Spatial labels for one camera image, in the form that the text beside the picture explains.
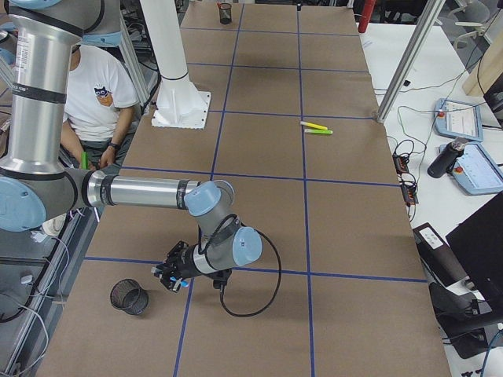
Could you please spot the black mesh cup right side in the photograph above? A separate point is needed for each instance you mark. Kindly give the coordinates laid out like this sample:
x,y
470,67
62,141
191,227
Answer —
x,y
128,295

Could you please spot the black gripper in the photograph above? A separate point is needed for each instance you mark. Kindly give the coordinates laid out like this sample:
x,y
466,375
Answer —
x,y
186,262

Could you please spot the teach pendant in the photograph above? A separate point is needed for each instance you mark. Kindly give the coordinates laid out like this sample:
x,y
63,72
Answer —
x,y
476,172
458,119

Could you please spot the orange black electronics box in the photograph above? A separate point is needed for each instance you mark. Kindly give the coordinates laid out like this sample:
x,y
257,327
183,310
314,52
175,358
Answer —
x,y
401,164

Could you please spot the aluminium frame post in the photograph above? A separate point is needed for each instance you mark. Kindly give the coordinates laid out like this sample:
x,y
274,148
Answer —
x,y
416,42

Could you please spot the black monitor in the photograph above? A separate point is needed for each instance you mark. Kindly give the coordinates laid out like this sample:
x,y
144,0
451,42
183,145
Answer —
x,y
477,245

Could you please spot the black mesh cup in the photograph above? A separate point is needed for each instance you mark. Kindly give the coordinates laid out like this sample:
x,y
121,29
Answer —
x,y
225,13
128,295

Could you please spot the blue marker pen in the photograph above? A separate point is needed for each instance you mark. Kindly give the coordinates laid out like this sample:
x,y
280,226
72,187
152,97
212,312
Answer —
x,y
179,282

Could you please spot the black water bottle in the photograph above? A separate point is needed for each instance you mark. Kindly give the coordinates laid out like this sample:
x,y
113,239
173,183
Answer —
x,y
443,163

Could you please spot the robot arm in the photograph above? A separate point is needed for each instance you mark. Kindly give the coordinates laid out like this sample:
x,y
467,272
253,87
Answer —
x,y
41,180

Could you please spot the black mesh cup left side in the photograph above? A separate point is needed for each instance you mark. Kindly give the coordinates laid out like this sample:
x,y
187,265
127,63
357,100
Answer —
x,y
225,13

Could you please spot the far teach pendant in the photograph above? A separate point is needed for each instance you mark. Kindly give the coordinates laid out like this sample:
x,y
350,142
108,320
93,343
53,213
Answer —
x,y
458,119

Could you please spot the near teach pendant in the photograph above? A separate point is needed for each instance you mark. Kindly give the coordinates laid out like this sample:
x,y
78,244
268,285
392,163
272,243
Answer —
x,y
476,172

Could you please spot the green marker pen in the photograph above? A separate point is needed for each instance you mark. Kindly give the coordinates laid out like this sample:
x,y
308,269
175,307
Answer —
x,y
315,131

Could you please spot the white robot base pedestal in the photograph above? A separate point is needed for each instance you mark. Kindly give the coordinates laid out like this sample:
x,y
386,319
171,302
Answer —
x,y
179,104

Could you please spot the green grabber tool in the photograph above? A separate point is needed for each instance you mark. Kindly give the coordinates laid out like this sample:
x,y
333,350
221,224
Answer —
x,y
84,161

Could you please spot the red fire extinguisher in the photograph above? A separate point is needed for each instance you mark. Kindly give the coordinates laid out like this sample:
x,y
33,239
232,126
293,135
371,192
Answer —
x,y
366,15

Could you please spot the yellow marker pen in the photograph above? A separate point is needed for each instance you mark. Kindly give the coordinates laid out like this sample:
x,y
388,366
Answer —
x,y
313,125

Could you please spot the seated person white shirt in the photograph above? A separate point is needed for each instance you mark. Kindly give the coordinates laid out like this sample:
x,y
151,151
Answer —
x,y
100,111

